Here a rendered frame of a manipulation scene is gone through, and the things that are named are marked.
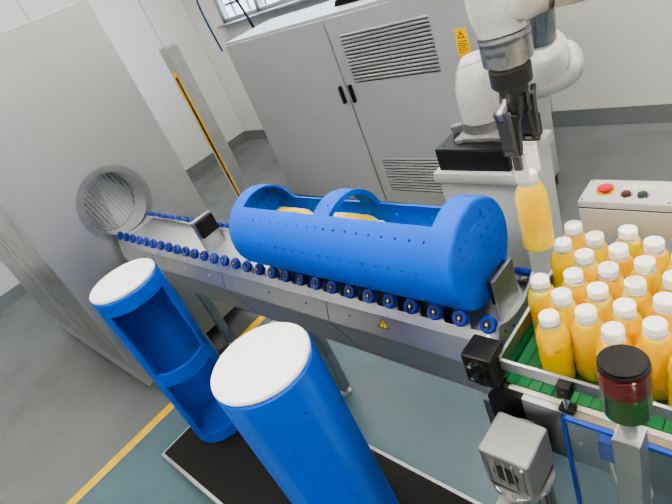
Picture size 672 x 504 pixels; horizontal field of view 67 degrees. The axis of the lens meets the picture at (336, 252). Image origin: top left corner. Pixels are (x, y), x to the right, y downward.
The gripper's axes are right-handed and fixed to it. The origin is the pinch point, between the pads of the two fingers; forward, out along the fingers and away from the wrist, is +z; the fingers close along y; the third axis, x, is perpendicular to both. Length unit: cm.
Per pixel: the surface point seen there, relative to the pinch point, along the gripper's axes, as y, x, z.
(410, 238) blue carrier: 11.8, -25.6, 14.0
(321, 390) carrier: 44, -41, 41
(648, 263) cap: -5.0, 19.4, 25.6
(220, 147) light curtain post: -26, -158, 9
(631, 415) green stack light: 39, 30, 16
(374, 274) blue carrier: 16.5, -37.3, 23.9
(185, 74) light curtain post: -26, -158, -25
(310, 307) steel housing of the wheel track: 16, -76, 47
